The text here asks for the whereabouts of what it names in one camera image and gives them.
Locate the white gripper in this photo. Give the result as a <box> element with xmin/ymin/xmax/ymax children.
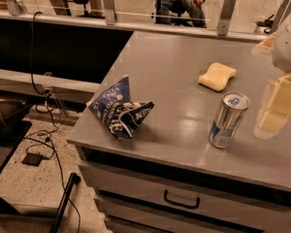
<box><xmin>252</xmin><ymin>13</ymin><xmax>291</xmax><ymax>139</ymax></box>

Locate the silver blue redbull can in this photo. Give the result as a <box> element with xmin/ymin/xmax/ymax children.
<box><xmin>209</xmin><ymin>92</ymin><xmax>250</xmax><ymax>149</ymax></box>

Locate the yellow sponge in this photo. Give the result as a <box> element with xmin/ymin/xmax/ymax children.
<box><xmin>198</xmin><ymin>62</ymin><xmax>237</xmax><ymax>91</ymax></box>

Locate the seated person in jeans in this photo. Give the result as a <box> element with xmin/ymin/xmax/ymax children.
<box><xmin>159</xmin><ymin>0</ymin><xmax>207</xmax><ymax>28</ymax></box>

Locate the grey cabinet drawer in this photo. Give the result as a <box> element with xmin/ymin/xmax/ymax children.
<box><xmin>79</xmin><ymin>161</ymin><xmax>291</xmax><ymax>233</ymax></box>

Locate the blue crumpled chip bag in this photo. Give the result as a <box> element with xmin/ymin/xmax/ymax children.
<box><xmin>89</xmin><ymin>76</ymin><xmax>154</xmax><ymax>139</ymax></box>

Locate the black metal stand leg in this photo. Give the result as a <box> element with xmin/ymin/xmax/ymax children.
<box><xmin>49</xmin><ymin>173</ymin><xmax>81</xmax><ymax>233</ymax></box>

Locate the black power adapter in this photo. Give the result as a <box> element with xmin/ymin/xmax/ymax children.
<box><xmin>21</xmin><ymin>153</ymin><xmax>43</xmax><ymax>166</ymax></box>

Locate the dark bin on floor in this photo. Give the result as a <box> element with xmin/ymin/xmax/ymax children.
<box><xmin>0</xmin><ymin>100</ymin><xmax>30</xmax><ymax>139</ymax></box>

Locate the black drawer handle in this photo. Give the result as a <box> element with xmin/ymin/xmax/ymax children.
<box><xmin>163</xmin><ymin>189</ymin><xmax>200</xmax><ymax>210</ymax></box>

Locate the metal railing frame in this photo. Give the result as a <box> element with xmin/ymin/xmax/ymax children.
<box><xmin>0</xmin><ymin>0</ymin><xmax>291</xmax><ymax>49</ymax></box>

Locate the black floor cable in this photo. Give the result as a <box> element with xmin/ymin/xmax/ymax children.
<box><xmin>22</xmin><ymin>11</ymin><xmax>82</xmax><ymax>233</ymax></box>

